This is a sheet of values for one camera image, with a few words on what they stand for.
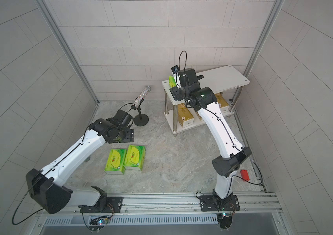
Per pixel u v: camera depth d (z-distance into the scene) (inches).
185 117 35.8
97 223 25.8
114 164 31.0
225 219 26.7
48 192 14.5
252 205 28.0
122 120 23.0
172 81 29.1
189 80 19.2
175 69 22.8
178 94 24.5
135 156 31.8
